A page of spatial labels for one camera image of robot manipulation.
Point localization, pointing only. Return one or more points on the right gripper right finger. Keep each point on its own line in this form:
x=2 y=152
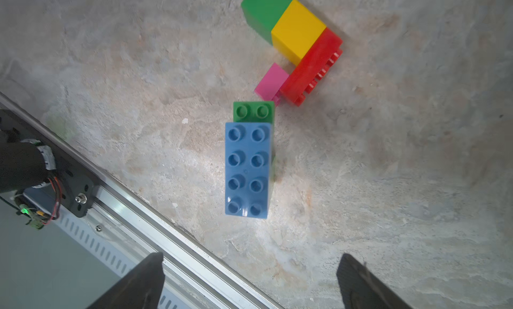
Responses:
x=361 y=289

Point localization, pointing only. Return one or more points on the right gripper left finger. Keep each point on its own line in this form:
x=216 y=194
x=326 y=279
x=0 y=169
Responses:
x=140 y=288

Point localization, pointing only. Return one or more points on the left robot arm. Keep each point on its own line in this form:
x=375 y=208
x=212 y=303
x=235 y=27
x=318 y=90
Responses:
x=24 y=162

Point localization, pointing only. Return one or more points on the yellow lego brick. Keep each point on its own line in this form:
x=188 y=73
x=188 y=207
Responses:
x=296 y=31

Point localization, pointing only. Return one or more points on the red lego brick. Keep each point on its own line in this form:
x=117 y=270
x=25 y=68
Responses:
x=321 y=57

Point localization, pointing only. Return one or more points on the blue lego brick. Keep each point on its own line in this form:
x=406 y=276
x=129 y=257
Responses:
x=248 y=169

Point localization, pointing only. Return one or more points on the pink lego brick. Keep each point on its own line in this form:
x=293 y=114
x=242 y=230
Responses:
x=268 y=88

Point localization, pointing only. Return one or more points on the aluminium mounting rail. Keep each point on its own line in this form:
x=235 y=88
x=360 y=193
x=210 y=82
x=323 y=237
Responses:
x=195 y=278

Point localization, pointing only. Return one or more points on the white ventilation grille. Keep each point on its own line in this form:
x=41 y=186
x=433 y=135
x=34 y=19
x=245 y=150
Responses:
x=100 y=238

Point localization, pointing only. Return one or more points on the green lego brick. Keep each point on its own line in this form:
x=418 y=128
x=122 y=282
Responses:
x=263 y=15
x=254 y=111

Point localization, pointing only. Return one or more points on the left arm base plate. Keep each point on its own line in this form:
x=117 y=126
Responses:
x=69 y=188

